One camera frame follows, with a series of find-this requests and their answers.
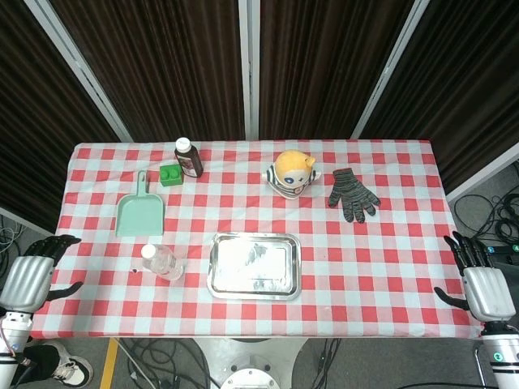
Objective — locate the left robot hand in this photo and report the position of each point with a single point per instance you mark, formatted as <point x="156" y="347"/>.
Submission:
<point x="25" y="279"/>

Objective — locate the red white checkered tablecloth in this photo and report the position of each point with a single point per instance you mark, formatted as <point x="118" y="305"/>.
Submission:
<point x="365" y="263"/>

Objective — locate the dark brown curtain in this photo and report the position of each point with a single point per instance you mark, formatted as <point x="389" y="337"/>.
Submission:
<point x="162" y="61"/>

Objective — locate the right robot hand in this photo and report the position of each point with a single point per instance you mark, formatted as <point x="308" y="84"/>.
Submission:
<point x="486" y="289"/>

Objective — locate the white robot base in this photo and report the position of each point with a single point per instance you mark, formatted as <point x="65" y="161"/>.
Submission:
<point x="253" y="364"/>

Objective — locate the transparent plastic water bottle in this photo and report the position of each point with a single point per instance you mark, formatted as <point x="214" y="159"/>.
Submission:
<point x="163" y="264"/>

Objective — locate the dark juice bottle white cap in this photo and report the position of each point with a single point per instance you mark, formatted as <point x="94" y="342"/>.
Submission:
<point x="188" y="160"/>

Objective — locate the rectangular metal tray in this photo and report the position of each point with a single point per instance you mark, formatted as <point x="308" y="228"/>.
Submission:
<point x="254" y="266"/>

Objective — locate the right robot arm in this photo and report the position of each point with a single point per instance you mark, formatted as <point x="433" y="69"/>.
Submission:
<point x="503" y="354"/>

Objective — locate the yellow plush toy striped shirt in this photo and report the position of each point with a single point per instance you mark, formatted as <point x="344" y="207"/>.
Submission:
<point x="292" y="175"/>

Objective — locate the grey striped knit glove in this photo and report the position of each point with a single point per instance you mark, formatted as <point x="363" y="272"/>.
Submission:
<point x="353" y="194"/>

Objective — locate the black white sneaker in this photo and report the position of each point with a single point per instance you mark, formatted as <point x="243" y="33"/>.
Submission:
<point x="69" y="366"/>

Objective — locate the green toy building block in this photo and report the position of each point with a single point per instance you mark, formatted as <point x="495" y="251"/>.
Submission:
<point x="170" y="175"/>

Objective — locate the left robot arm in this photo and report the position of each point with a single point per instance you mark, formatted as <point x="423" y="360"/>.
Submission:
<point x="12" y="344"/>

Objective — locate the mint green dustpan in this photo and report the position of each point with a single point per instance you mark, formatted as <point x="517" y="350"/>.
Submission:
<point x="140" y="210"/>

